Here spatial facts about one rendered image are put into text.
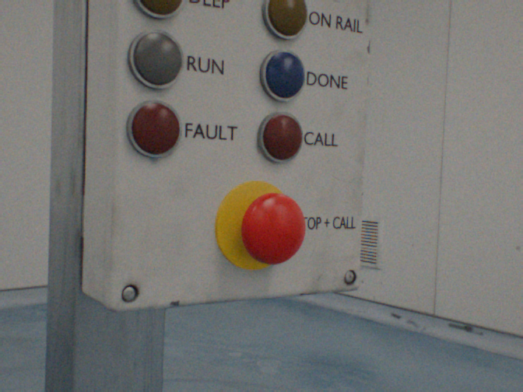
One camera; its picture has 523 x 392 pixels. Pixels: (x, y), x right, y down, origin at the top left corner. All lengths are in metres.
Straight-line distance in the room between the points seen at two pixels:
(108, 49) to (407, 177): 3.67
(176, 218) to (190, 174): 0.03
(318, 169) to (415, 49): 3.65
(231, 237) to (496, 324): 3.39
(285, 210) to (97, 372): 0.16
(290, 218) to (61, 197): 0.15
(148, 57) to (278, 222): 0.11
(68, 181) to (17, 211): 3.89
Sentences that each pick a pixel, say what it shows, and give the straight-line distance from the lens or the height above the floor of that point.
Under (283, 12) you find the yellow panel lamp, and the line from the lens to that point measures 0.41.
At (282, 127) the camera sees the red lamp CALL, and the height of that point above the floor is 0.92.
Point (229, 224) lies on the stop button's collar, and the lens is 0.39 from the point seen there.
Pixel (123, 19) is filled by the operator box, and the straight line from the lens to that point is 0.37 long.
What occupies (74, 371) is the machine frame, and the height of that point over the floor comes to 0.77.
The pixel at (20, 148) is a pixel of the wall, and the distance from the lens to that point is 4.32.
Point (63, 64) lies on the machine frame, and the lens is 0.45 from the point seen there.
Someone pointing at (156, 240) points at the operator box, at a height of 0.85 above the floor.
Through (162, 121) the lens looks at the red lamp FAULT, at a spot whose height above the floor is 0.92.
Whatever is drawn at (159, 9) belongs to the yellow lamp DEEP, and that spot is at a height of 0.97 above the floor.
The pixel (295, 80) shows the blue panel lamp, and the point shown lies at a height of 0.94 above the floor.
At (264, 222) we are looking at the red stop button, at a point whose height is 0.86.
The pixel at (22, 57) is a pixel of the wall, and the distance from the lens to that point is 4.35.
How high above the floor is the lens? 0.90
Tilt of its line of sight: 3 degrees down
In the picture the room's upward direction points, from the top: 2 degrees clockwise
